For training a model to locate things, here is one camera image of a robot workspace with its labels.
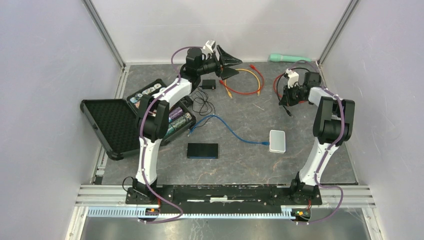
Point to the black poker chip case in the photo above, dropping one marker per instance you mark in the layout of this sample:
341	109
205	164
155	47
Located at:
114	120

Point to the black network switch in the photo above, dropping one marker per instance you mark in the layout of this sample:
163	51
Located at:
202	151

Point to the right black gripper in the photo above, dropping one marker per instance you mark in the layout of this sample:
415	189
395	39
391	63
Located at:
286	98

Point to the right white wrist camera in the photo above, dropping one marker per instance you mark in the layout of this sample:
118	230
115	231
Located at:
292	78

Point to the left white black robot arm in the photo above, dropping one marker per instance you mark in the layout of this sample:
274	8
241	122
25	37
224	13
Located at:
153	111

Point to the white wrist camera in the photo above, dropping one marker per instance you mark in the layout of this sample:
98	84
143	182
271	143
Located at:
209	47
292	78

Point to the white slotted cable duct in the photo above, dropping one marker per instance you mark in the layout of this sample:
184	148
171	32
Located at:
143	213

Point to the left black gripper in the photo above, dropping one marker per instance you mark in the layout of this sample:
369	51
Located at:
223	70

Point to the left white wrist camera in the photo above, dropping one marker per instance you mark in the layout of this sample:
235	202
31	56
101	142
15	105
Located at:
209	47

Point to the black power adapter with cord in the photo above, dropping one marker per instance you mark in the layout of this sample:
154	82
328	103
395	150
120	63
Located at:
201	104

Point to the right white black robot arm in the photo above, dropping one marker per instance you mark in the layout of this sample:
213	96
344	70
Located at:
332	126

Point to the white plastic box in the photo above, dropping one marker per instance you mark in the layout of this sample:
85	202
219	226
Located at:
277	141

